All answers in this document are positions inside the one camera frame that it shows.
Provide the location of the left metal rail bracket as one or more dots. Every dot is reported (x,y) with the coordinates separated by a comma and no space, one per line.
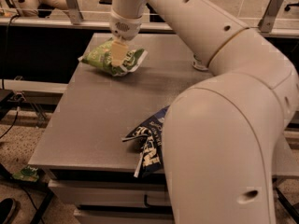
(74,13)

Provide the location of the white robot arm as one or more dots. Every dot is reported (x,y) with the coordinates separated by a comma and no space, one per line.
(220,134)

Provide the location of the black shoe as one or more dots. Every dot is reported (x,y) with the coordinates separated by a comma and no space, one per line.
(7,210)

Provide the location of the green jalapeno chip bag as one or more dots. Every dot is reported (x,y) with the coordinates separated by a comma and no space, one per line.
(100,58)

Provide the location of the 7up soda can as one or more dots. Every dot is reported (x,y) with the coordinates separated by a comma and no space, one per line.
(198,65)

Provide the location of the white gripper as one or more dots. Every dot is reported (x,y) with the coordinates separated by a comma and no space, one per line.
(127,28)

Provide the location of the black drawer handle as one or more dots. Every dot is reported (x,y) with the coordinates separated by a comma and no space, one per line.
(153,202)

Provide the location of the grey upper drawer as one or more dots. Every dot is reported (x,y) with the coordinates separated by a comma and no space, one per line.
(106,193)

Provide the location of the metal rail bracket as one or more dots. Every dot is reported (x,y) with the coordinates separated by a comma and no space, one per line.
(267,22)
(74,13)

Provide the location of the green packet on floor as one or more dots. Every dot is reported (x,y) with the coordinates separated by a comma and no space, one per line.
(28,174)

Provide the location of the blue salt vinegar chip bag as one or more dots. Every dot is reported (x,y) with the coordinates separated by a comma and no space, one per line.
(149,135)

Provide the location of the grey lower drawer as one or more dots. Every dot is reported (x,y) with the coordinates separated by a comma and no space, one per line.
(112,217)

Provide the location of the right metal rail bracket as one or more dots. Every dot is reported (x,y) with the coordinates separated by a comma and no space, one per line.
(267,22)

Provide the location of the grey drawer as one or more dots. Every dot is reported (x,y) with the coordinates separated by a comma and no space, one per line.
(106,193)
(112,217)

